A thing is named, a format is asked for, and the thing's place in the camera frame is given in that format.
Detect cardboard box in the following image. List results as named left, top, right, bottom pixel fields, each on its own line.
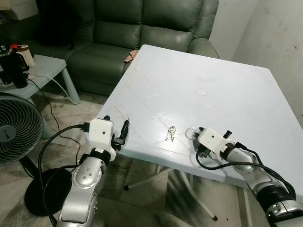
left=0, top=0, right=39, bottom=20

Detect light blue side table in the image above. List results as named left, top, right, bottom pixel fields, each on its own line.
left=0, top=54, right=81, bottom=105

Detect black pedestal fan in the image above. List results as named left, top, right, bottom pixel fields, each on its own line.
left=0, top=92, right=75, bottom=217

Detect cream cup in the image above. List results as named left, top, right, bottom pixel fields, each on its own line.
left=19, top=45, right=36, bottom=68

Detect small silver key bunch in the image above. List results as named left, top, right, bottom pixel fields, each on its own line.
left=165, top=125, right=177, bottom=143

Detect black floor cable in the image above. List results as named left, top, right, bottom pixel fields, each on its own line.
left=27, top=77, right=83, bottom=161

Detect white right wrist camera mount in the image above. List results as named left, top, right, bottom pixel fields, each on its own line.
left=196, top=128, right=229, bottom=159

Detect green leather sofa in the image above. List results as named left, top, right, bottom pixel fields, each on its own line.
left=19, top=0, right=221, bottom=96

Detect keys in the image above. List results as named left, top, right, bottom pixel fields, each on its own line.
left=185, top=126, right=200, bottom=140

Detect black thermos jug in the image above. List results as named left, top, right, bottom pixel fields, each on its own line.
left=0, top=45, right=30, bottom=89

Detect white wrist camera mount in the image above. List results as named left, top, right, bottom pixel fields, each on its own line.
left=88, top=118, right=117, bottom=162
left=196, top=128, right=229, bottom=159

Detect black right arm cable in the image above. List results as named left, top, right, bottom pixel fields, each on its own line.
left=196, top=142, right=297, bottom=199

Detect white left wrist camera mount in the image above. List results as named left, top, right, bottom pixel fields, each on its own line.
left=88, top=118, right=117, bottom=162

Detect white power cable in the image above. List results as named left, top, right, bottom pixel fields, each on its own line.
left=27, top=72, right=80, bottom=104

